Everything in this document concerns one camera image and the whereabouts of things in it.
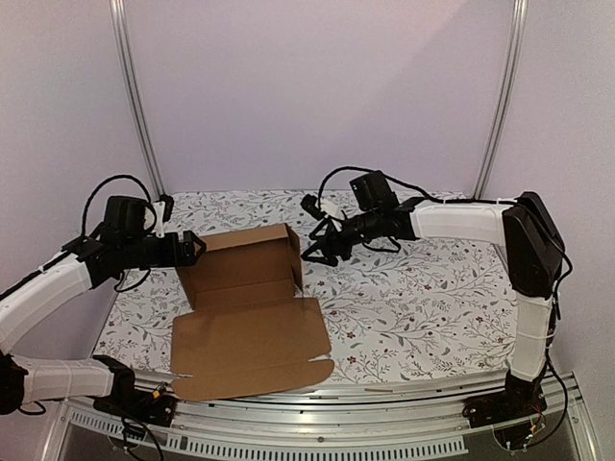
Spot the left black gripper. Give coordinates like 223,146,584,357
121,230,207,269

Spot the brown cardboard box sheet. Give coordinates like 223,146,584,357
170,224,334,401

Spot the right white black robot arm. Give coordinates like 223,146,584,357
301,167,573,419

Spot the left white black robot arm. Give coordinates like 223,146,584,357
1,196,207,417

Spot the floral patterned table mat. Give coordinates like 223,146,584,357
95,189,547,385

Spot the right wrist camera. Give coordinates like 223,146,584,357
301,194,346,230

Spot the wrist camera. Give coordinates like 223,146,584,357
301,194,346,230
152,194,174,238

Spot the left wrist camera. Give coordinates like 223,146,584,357
152,194,174,238

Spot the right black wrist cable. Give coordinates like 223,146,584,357
317,166,381,203

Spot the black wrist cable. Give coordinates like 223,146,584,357
317,166,381,203
79,175,158,241

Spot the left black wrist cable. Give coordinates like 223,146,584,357
79,175,158,241

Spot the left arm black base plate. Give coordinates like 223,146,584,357
93,390,178,427

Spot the aluminium front rail base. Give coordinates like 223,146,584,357
41,372,603,460

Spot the left aluminium frame post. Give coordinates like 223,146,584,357
110,0,166,195

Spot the aluminium frame post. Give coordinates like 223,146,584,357
472,0,529,199
110,0,166,195

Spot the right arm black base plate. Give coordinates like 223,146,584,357
462,390,548,428

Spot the right aluminium frame post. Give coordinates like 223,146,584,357
472,0,529,199

